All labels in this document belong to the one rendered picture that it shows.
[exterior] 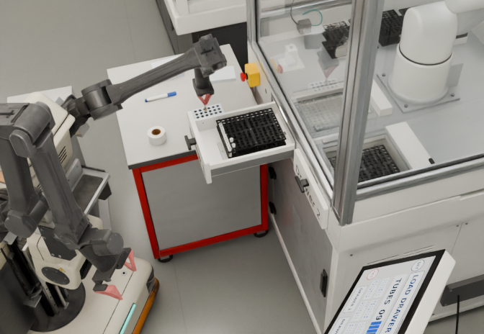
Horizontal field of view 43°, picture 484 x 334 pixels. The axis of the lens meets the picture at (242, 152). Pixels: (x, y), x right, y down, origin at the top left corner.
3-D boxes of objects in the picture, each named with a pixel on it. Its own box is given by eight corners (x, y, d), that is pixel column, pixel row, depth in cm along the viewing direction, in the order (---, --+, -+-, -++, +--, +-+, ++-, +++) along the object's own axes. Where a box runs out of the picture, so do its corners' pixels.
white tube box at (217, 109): (197, 129, 252) (196, 123, 250) (191, 116, 258) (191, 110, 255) (226, 122, 255) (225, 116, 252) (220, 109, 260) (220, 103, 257)
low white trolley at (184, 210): (155, 272, 296) (127, 165, 240) (134, 178, 337) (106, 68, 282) (271, 241, 305) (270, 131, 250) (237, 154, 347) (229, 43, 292)
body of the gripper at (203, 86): (207, 78, 249) (206, 63, 244) (214, 94, 242) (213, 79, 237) (192, 82, 248) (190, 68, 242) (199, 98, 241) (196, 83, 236)
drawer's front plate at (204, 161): (207, 184, 224) (204, 164, 216) (189, 131, 244) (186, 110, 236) (212, 183, 224) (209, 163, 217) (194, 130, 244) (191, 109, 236)
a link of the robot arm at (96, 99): (71, 101, 193) (78, 117, 194) (90, 91, 187) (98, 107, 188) (92, 95, 201) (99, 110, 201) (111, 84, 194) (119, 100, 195)
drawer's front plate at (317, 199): (322, 229, 208) (323, 209, 200) (293, 169, 228) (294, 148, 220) (327, 229, 209) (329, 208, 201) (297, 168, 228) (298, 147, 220)
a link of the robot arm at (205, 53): (207, 32, 181) (220, 63, 182) (215, 33, 195) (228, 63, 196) (75, 92, 190) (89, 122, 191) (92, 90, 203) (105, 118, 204)
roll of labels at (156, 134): (164, 131, 252) (163, 124, 250) (167, 143, 248) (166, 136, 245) (148, 134, 252) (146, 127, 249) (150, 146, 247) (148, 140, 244)
